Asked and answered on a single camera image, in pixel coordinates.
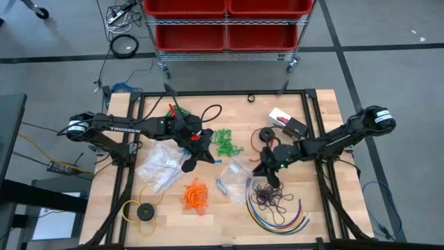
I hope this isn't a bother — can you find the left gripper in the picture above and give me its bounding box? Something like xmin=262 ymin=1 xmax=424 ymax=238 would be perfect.
xmin=173 ymin=116 xmax=216 ymax=174

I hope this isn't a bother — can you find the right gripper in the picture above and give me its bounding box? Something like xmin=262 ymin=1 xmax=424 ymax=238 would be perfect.
xmin=252 ymin=145 xmax=291 ymax=189

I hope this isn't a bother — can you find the clear zip bag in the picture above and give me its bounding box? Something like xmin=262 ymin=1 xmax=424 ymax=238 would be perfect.
xmin=216 ymin=159 xmax=254 ymax=206

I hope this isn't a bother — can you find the dark brown rubber band pile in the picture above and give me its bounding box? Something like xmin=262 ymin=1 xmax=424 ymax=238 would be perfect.
xmin=249 ymin=182 xmax=295 ymax=226

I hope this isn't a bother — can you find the green rubber band pile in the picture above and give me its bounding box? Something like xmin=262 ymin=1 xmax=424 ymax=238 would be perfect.
xmin=212 ymin=128 xmax=244 ymax=158

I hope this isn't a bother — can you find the orange rubber band pile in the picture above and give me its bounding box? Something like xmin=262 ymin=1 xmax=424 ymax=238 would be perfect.
xmin=180 ymin=177 xmax=210 ymax=216

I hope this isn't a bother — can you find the clear plastic bag pile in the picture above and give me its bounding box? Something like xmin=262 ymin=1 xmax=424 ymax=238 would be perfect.
xmin=135 ymin=140 xmax=190 ymax=194

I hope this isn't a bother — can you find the green square collapsible container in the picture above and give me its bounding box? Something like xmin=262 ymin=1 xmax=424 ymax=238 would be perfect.
xmin=165 ymin=106 xmax=191 ymax=121

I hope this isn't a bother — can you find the coloured tube bundle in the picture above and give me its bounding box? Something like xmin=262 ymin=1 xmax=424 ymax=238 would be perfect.
xmin=244 ymin=177 xmax=311 ymax=236

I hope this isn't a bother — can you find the white box hot dog print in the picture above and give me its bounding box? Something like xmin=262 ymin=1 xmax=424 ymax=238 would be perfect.
xmin=268 ymin=106 xmax=309 ymax=138

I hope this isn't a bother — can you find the red plastic bin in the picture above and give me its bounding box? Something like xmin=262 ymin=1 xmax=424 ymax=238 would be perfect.
xmin=155 ymin=24 xmax=227 ymax=52
xmin=144 ymin=0 xmax=228 ymax=19
xmin=228 ymin=0 xmax=314 ymax=19
xmin=227 ymin=24 xmax=299 ymax=52

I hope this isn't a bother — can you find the black power brick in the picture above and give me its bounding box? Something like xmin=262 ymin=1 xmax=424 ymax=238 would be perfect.
xmin=46 ymin=160 xmax=74 ymax=175

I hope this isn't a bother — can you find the white power strip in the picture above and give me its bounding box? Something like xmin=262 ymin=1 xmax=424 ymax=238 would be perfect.
xmin=107 ymin=9 xmax=125 ymax=24

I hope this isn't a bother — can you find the black desk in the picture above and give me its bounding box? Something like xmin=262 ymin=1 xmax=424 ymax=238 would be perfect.
xmin=0 ymin=92 xmax=28 ymax=181

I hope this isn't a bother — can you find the black rolling workbench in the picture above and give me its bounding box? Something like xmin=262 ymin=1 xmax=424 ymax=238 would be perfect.
xmin=0 ymin=0 xmax=50 ymax=21

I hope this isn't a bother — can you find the black spool red wire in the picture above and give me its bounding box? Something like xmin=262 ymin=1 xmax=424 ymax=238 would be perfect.
xmin=249 ymin=126 xmax=282 ymax=163

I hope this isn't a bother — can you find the black aluminium table frame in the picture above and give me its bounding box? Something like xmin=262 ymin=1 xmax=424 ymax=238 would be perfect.
xmin=79 ymin=88 xmax=377 ymax=250

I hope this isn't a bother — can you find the yellow rubber band ring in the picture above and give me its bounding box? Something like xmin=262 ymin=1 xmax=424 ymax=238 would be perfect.
xmin=121 ymin=183 xmax=164 ymax=238

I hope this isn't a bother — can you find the blue floor cable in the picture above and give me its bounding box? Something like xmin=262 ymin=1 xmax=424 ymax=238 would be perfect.
xmin=110 ymin=82 xmax=144 ymax=94

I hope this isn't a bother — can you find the metal wire shelf cart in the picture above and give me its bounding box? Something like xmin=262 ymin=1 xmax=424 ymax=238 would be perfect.
xmin=138 ymin=0 xmax=315 ymax=79

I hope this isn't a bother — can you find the white coiled cable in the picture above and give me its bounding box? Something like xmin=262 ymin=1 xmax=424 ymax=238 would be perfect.
xmin=105 ymin=15 xmax=135 ymax=35

